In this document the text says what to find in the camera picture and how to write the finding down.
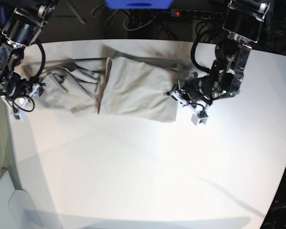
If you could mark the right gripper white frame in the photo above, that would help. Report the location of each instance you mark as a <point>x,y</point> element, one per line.
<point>19,97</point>

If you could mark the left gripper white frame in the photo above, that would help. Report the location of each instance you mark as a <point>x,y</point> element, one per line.
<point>189,94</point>

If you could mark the grey t-shirt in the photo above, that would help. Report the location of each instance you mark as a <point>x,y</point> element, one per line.
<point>111,83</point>

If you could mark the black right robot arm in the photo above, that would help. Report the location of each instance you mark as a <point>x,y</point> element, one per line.
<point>22,30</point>

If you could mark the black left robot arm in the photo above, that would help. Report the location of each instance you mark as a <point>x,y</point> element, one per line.
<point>242,25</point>

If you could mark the blue box at top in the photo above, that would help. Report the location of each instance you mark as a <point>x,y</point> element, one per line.
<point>138,4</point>

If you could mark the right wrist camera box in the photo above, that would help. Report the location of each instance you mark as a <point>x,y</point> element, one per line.
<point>18,116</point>

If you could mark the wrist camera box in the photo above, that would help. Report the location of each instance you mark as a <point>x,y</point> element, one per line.
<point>18,116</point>
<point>199,119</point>

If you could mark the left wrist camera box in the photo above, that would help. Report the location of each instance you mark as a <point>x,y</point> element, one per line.
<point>199,119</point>

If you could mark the black power strip red switch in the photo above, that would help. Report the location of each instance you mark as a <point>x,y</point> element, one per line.
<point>196,14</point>

